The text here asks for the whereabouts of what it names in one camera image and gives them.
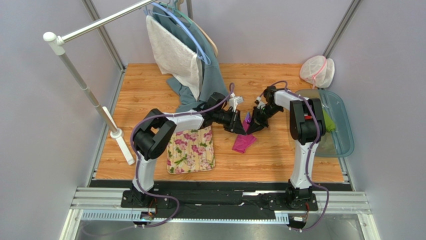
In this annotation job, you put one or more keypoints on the white clothes rack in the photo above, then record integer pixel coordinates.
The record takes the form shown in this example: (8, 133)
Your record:
(57, 42)

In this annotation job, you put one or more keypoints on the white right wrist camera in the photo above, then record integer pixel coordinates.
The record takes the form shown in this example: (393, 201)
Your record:
(259, 103)

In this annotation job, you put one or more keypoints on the floral placemat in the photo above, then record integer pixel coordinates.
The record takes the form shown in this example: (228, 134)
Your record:
(191, 151)

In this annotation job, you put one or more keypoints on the green handled utensil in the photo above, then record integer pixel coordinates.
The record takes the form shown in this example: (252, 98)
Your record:
(330, 125)

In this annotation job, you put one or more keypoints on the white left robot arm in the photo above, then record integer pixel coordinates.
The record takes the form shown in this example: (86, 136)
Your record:
(150, 137)

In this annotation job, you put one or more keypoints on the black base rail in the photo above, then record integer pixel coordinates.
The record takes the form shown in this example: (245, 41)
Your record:
(208, 199)

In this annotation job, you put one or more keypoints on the magenta paper napkin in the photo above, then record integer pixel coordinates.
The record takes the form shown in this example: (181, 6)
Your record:
(243, 142)

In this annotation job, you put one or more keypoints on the wooden hanger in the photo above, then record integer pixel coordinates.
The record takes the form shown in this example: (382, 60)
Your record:
(189, 10)

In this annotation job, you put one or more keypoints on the white towel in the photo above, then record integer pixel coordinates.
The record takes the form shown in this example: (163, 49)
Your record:
(174, 57)

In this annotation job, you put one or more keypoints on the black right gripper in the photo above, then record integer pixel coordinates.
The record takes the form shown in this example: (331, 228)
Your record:
(258, 118)

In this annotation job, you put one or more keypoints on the teal blue garment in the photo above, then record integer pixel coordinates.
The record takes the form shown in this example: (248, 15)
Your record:
(212, 79)

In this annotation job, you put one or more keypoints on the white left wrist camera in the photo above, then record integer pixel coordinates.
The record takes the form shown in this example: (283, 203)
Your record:
(234, 101)

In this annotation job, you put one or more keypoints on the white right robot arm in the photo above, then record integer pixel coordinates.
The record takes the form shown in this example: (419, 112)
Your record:
(306, 125)

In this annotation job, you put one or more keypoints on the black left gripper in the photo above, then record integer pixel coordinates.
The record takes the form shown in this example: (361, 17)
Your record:
(237, 126)

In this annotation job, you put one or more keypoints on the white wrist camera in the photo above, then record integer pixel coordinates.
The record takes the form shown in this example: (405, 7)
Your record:
(234, 101)
(259, 103)

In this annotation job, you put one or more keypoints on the blue plastic hanger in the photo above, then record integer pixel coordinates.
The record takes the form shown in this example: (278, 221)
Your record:
(168, 14)

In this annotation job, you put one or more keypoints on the teal plastic tray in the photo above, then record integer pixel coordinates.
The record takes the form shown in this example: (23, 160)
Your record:
(338, 143)

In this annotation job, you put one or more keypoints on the green plastic hanger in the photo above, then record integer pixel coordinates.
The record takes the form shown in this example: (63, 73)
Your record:
(175, 6)

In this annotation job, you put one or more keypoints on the white mesh laundry bag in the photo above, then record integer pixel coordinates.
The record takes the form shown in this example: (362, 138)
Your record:
(318, 71)

